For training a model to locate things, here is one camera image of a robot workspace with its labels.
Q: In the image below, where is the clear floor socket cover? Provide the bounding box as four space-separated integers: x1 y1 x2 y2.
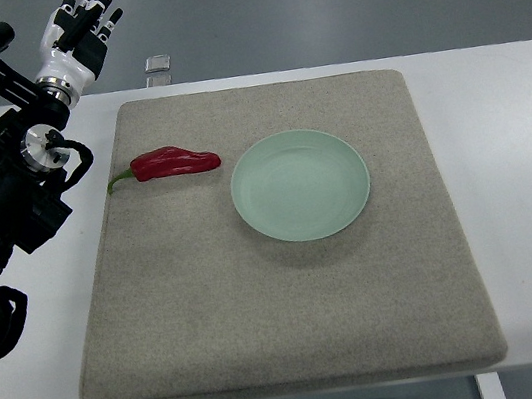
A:
144 54 171 74

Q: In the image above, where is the red pepper with green stem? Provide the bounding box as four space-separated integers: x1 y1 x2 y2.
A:
106 146 222 194

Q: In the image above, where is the light green round plate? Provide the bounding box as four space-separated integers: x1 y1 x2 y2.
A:
230 129 371 243

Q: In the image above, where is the white right table leg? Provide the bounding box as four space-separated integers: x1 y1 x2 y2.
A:
474 372 507 399

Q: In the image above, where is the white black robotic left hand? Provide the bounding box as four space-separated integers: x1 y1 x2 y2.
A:
35 0 123 108

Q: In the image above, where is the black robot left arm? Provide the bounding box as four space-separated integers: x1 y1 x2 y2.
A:
0 22 94 359

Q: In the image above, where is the beige felt mat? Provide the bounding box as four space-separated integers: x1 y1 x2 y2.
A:
79 69 507 399

